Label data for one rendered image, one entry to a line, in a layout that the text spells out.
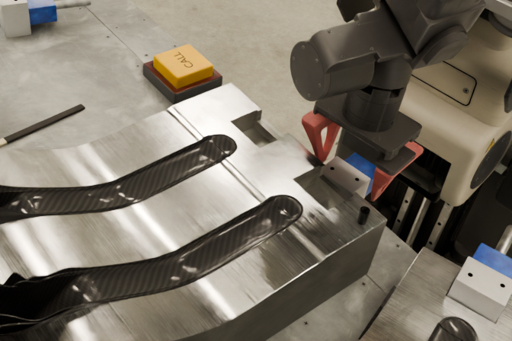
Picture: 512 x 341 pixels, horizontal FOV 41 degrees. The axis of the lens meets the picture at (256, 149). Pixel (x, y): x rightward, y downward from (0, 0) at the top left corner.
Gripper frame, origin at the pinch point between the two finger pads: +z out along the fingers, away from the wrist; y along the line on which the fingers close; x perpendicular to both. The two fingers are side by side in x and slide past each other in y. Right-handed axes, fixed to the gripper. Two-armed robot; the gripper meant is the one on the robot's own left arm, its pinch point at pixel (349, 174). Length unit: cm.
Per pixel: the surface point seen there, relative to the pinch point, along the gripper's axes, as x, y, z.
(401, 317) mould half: -12.8, 15.1, -1.0
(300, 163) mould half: -7.1, -2.6, -4.3
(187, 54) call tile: 2.9, -29.8, 1.2
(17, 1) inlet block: -9, -52, 0
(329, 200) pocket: -6.6, 1.7, -1.7
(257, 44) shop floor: 114, -100, 85
